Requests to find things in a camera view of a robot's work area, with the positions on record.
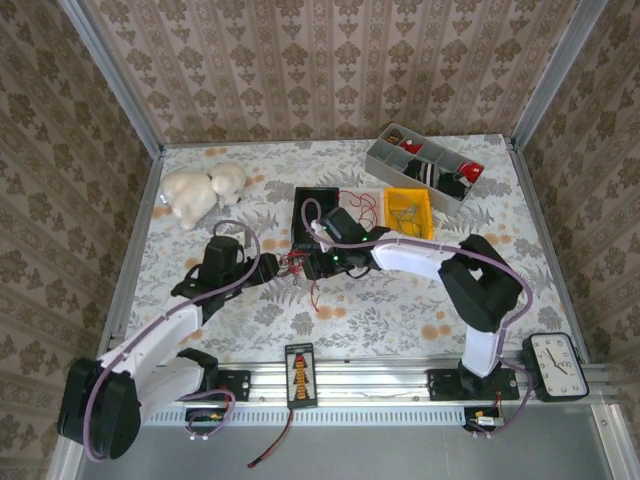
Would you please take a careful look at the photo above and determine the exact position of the grey metal panel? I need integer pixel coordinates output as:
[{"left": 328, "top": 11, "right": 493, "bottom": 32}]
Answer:
[{"left": 74, "top": 404, "right": 619, "bottom": 480}]

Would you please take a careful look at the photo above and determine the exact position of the black plastic bin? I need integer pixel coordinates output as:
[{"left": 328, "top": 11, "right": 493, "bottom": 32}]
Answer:
[{"left": 291, "top": 186, "right": 342, "bottom": 251}]

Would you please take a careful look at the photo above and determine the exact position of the yellow plastic bin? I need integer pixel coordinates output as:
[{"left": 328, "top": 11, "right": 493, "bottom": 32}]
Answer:
[{"left": 382, "top": 186, "right": 435, "bottom": 240}]

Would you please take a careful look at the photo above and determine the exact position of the purple sleeved arm cable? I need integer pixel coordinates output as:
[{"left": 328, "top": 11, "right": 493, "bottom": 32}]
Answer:
[
  {"left": 301, "top": 197, "right": 535, "bottom": 441},
  {"left": 82, "top": 219, "right": 262, "bottom": 464}
]

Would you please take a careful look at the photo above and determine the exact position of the black white striped sock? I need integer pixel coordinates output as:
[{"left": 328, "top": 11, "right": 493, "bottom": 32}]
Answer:
[{"left": 403, "top": 158, "right": 444, "bottom": 187}]

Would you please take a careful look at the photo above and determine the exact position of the small black connector box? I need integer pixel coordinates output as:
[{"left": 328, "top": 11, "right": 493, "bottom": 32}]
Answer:
[{"left": 462, "top": 406, "right": 507, "bottom": 434}]

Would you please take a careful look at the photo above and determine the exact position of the thin red cable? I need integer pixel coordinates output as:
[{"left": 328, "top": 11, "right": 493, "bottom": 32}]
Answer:
[
  {"left": 339, "top": 191, "right": 382, "bottom": 227},
  {"left": 278, "top": 249, "right": 324, "bottom": 314}
]

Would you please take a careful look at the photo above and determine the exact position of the slotted grey cable duct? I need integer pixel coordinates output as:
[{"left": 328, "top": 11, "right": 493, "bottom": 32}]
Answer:
[{"left": 144, "top": 404, "right": 471, "bottom": 427}]

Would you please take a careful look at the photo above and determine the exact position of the black orange charger board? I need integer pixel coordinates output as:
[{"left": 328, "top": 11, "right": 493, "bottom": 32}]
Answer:
[{"left": 283, "top": 342, "right": 319, "bottom": 409}]

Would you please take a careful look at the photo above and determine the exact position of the aluminium frame post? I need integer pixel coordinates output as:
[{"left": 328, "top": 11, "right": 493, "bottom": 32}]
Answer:
[
  {"left": 509, "top": 0, "right": 609, "bottom": 150},
  {"left": 57, "top": 0, "right": 166, "bottom": 155}
]

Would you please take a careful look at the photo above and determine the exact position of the grey plastic divided organizer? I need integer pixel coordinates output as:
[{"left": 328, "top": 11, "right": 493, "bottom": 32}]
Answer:
[{"left": 363, "top": 122, "right": 487, "bottom": 219}]

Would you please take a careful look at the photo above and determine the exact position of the loose thin red cable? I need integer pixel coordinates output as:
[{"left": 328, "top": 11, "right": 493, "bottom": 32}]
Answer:
[{"left": 339, "top": 191, "right": 382, "bottom": 227}]

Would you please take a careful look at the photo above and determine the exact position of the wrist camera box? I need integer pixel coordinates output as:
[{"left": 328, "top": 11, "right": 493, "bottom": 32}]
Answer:
[
  {"left": 204, "top": 233, "right": 249, "bottom": 271},
  {"left": 319, "top": 205, "right": 366, "bottom": 244}
]

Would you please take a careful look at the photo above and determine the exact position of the thin blue cable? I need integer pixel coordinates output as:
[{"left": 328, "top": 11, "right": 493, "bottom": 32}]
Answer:
[{"left": 388, "top": 197, "right": 432, "bottom": 236}]

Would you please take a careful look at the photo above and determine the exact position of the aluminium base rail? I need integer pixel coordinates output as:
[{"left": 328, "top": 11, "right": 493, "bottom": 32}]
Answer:
[{"left": 214, "top": 360, "right": 611, "bottom": 407}]

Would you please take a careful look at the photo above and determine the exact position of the black alarm clock white face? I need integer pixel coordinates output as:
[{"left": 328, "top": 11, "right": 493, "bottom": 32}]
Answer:
[{"left": 522, "top": 332, "right": 591, "bottom": 405}]

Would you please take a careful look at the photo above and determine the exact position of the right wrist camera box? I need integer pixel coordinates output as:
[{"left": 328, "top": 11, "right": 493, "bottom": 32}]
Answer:
[{"left": 319, "top": 205, "right": 366, "bottom": 244}]

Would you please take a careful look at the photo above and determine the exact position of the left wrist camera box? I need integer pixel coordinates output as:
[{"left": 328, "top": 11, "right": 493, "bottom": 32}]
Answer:
[{"left": 204, "top": 233, "right": 249, "bottom": 271}]

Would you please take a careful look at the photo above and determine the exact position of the white plush toy animal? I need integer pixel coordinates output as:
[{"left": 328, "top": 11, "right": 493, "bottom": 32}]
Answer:
[{"left": 159, "top": 160, "right": 249, "bottom": 231}]

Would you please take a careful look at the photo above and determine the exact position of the red black power lead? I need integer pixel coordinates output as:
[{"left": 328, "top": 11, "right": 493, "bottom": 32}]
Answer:
[{"left": 247, "top": 404, "right": 296, "bottom": 469}]

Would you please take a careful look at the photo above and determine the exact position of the black plaid sock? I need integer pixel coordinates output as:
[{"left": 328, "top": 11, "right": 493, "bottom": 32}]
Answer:
[{"left": 434, "top": 169, "right": 474, "bottom": 201}]

